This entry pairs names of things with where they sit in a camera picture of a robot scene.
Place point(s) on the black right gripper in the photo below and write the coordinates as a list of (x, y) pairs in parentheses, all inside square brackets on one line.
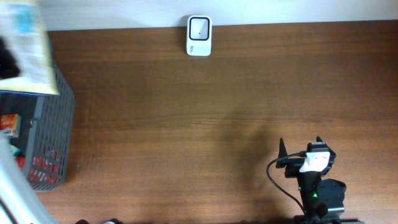
[(293, 165)]

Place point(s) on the cream snack bag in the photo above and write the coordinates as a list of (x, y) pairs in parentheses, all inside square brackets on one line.
[(25, 35)]

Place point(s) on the orange tissue pack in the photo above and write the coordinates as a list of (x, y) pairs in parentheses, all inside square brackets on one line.
[(10, 125)]

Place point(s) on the red snack packet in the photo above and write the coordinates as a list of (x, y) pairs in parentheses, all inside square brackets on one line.
[(20, 162)]

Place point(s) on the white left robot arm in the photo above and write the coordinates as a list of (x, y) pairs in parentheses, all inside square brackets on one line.
[(19, 202)]

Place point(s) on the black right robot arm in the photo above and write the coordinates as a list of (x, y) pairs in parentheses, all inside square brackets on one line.
[(321, 199)]

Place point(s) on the white barcode scanner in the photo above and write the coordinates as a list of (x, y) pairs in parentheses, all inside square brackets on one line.
[(199, 36)]

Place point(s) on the grey plastic mesh basket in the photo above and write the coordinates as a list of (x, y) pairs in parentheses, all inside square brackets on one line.
[(45, 132)]

